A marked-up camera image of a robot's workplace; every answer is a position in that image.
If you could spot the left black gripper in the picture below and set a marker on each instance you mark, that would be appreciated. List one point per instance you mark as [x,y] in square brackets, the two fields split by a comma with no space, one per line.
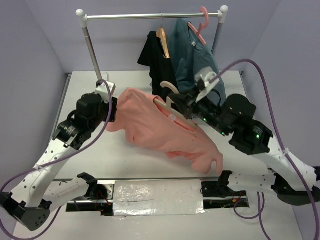
[114,109]

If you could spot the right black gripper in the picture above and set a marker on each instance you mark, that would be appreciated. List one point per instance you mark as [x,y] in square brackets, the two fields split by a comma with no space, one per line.
[182,100]

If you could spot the light wooden hanger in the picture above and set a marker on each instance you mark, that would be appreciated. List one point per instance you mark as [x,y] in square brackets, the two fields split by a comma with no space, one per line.
[168,104]

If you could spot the salmon pink t shirt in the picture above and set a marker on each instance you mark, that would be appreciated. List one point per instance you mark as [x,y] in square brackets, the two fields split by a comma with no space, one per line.
[147,124]

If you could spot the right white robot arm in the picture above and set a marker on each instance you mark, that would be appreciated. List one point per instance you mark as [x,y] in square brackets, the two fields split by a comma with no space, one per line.
[293,181]

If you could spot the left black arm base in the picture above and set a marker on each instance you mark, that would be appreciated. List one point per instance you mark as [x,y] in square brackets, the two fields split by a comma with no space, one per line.
[98,197]

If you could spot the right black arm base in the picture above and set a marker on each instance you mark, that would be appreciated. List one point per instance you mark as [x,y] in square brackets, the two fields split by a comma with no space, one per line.
[217,195]

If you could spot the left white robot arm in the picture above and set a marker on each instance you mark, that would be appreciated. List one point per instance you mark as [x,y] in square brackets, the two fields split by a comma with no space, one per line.
[31,201]

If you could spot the black t shirt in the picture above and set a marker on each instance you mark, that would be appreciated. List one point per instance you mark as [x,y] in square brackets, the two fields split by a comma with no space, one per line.
[160,68]

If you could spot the teal t shirt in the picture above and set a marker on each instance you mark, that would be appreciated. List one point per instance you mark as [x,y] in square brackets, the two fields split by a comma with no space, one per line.
[188,55]

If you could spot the pink plastic hanger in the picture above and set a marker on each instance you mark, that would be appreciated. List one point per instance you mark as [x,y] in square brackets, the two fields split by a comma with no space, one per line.
[202,26]

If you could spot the wooden hanger with black shirt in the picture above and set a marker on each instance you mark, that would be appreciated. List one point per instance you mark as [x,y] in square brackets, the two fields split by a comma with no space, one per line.
[161,34]

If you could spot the white and silver clothes rack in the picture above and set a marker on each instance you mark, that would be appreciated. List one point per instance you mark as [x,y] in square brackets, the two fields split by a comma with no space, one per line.
[83,19]

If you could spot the silver foil cover panel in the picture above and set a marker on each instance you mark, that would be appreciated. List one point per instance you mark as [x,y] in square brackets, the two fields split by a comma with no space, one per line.
[158,198]

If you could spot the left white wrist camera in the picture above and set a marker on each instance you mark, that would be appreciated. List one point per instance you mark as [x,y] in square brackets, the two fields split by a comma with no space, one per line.
[105,89]

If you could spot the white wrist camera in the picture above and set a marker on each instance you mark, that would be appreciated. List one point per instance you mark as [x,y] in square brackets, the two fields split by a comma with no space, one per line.
[105,89]
[206,80]

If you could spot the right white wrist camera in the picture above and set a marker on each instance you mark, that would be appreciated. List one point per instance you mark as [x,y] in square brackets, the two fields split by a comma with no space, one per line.
[206,80]

